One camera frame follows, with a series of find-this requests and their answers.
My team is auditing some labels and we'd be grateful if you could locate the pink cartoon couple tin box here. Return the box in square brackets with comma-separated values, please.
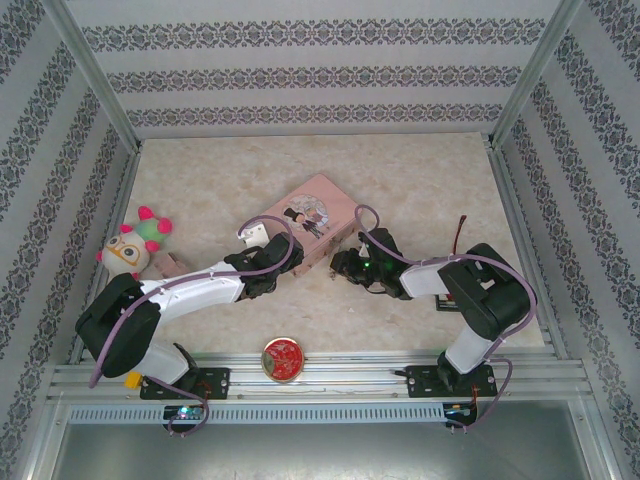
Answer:
[259, 173, 360, 279]

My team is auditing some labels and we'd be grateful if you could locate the round red gold tin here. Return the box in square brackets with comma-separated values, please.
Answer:
[259, 336, 306, 385]

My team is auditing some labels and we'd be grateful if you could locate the small wooden block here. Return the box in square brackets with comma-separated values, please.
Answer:
[153, 252, 185, 277]

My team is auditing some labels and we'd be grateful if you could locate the white pink green plush toy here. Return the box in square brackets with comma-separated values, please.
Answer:
[95, 204, 175, 282]

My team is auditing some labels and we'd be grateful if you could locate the grey metal sheet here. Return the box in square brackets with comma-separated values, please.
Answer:
[47, 417, 601, 480]

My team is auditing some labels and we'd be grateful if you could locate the circuit board with green light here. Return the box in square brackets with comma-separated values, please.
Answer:
[163, 405, 206, 422]

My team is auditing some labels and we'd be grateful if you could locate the thin red wire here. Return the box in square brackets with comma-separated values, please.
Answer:
[448, 215, 469, 251]

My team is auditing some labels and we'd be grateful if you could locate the aluminium mounting rail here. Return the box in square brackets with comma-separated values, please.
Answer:
[47, 352, 596, 401]

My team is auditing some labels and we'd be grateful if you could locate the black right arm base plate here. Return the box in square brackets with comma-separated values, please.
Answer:
[404, 364, 496, 400]

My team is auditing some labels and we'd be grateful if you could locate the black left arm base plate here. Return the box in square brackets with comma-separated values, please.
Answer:
[139, 367, 231, 401]

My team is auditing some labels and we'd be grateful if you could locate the grey slotted cable duct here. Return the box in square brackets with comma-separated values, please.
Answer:
[67, 403, 479, 425]

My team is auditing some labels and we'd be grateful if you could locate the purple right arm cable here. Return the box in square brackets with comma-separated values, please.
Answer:
[353, 204, 539, 435]

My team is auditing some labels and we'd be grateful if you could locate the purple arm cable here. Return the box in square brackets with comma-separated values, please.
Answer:
[353, 204, 539, 435]
[88, 214, 296, 439]

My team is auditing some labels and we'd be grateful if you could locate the circuit board with orange wires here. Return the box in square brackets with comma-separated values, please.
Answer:
[443, 403, 477, 422]

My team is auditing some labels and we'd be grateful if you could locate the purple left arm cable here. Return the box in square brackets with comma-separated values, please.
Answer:
[88, 214, 296, 439]

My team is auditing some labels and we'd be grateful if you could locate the aluminium frame post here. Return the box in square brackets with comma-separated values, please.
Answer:
[42, 0, 144, 154]
[489, 0, 586, 149]

